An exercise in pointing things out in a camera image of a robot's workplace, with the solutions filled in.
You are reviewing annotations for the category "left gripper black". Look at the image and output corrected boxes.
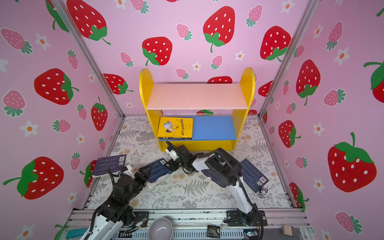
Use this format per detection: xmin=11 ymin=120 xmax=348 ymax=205
xmin=125 ymin=165 xmax=152 ymax=205

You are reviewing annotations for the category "navy blue book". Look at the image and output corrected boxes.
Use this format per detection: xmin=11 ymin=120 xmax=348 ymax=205
xmin=143 ymin=159 xmax=173 ymax=189

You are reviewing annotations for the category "yellow cartoon cover book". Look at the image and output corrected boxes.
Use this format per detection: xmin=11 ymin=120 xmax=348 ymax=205
xmin=157 ymin=117 xmax=194 ymax=140

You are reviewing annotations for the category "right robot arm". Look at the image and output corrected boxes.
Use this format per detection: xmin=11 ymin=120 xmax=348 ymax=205
xmin=166 ymin=141 xmax=268 ymax=228

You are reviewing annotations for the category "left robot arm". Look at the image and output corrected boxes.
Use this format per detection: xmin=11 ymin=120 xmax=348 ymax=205
xmin=81 ymin=167 xmax=151 ymax=240

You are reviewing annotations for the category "navy book middle right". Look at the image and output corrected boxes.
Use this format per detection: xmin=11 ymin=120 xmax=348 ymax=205
xmin=202 ymin=170 xmax=227 ymax=188

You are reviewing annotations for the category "yellow pink blue bookshelf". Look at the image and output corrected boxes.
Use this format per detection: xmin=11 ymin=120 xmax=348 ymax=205
xmin=139 ymin=68 xmax=256 ymax=152

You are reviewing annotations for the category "grey bowl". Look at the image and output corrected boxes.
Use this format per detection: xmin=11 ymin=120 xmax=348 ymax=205
xmin=148 ymin=218 xmax=174 ymax=240

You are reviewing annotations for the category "navy book far right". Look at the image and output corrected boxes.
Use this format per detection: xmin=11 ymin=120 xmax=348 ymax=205
xmin=241 ymin=159 xmax=269 ymax=193

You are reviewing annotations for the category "small black circuit board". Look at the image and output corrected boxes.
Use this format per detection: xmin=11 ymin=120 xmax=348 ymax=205
xmin=207 ymin=225 xmax=221 ymax=239

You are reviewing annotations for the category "green lit circuit board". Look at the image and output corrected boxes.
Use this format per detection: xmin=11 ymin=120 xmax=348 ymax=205
xmin=243 ymin=229 xmax=259 ymax=240

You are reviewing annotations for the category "small beige box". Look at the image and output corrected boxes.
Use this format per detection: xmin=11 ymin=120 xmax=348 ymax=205
xmin=282 ymin=225 xmax=296 ymax=237

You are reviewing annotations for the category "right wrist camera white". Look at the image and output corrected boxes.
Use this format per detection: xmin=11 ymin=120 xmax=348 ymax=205
xmin=166 ymin=147 xmax=179 ymax=161

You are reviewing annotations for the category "navy book at left wall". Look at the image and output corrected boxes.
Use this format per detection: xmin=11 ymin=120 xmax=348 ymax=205
xmin=92 ymin=154 xmax=127 ymax=178

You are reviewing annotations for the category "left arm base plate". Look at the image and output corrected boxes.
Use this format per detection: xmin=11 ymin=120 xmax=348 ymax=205
xmin=123 ymin=211 xmax=150 ymax=228

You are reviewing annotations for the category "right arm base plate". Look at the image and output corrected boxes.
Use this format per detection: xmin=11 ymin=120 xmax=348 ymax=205
xmin=224 ymin=210 xmax=268 ymax=227

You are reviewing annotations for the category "teal handled tool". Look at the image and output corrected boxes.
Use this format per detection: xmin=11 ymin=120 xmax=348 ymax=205
xmin=65 ymin=228 xmax=88 ymax=240

